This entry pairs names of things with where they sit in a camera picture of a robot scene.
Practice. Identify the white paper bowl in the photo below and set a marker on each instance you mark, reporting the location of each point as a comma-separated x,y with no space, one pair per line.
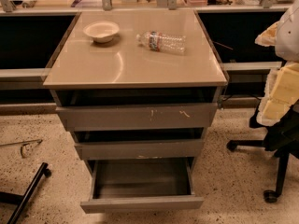
101,31

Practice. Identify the grey drawer cabinet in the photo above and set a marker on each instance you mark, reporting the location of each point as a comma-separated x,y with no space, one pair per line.
123,72

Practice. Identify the grey bottom drawer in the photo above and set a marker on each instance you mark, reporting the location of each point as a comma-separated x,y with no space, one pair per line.
141,185

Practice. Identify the grey middle drawer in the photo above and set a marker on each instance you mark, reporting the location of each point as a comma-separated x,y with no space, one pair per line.
139,144

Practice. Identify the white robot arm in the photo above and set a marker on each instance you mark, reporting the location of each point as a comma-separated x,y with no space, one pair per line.
281,89

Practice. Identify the grey top drawer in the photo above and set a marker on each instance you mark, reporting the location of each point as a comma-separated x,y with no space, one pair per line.
136,117

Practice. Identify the black office chair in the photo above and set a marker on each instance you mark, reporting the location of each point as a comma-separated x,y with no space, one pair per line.
283,139

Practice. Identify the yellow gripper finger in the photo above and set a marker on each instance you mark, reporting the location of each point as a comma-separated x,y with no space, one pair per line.
280,93

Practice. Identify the black chair base left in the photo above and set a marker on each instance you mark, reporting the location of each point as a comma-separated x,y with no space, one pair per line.
20,201

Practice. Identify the clear plastic water bottle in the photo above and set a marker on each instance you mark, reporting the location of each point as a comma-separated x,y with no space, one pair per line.
160,42

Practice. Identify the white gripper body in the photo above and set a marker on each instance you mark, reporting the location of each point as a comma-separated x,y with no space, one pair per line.
288,39

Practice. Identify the grey drawer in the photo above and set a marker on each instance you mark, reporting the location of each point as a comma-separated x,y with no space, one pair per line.
141,185
136,117
139,144

